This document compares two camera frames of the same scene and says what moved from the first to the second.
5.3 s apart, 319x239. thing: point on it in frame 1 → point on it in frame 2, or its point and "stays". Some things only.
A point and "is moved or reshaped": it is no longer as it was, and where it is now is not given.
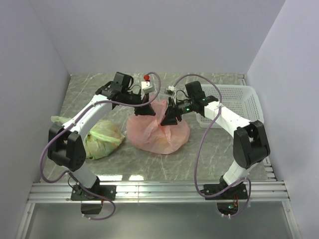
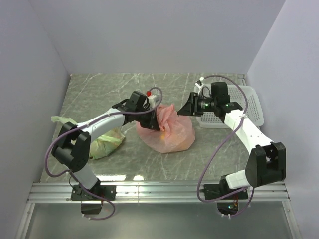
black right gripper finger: x=170 y=117 → x=191 y=106
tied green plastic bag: x=103 y=137 stays
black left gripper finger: x=146 y=109 → x=154 y=123
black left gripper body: x=131 y=98 → x=144 y=119
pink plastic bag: x=146 y=132 is moved or reshaped
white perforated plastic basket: x=241 y=100 stays
